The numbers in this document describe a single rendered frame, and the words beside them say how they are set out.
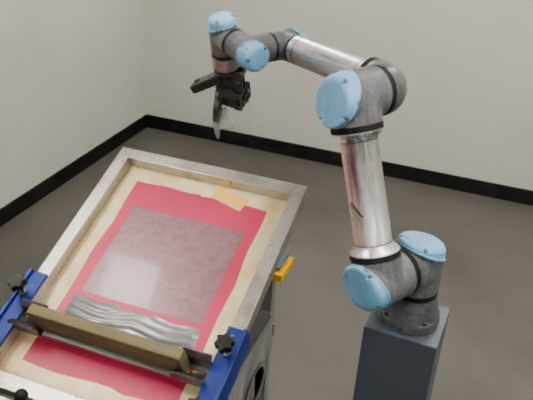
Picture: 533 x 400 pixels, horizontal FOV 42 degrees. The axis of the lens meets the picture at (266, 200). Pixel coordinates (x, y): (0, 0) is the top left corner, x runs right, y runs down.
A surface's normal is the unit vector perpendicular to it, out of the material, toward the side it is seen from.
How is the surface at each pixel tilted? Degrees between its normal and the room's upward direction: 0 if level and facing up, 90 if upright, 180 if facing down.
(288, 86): 90
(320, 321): 0
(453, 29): 90
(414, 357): 90
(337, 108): 83
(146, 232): 22
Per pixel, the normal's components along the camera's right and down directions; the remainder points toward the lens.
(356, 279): -0.75, 0.38
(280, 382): 0.06, -0.88
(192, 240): -0.08, -0.66
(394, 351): -0.40, 0.41
